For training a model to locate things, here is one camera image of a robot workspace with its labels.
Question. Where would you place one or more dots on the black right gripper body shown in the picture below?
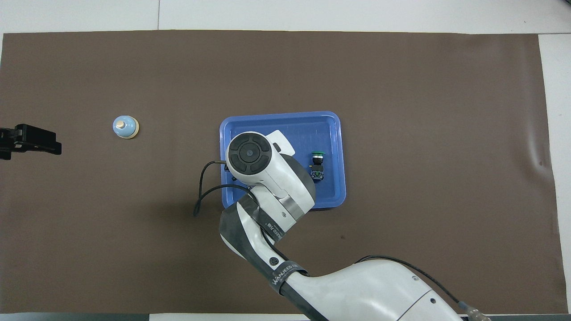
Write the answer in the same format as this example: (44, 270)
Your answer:
(227, 169)

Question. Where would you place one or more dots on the green push button switch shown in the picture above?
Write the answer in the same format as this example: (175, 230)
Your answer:
(317, 171)

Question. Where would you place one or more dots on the brown table mat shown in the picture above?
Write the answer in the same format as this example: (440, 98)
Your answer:
(401, 89)

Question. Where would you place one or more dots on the blue plastic tray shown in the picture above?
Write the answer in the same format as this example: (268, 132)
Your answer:
(312, 129)

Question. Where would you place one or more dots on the light blue service bell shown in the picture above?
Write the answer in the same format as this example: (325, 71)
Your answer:
(125, 128)

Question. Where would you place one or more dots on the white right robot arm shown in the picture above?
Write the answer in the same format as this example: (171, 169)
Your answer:
(357, 294)

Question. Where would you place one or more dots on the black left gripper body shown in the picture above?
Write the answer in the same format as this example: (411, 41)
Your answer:
(6, 139)

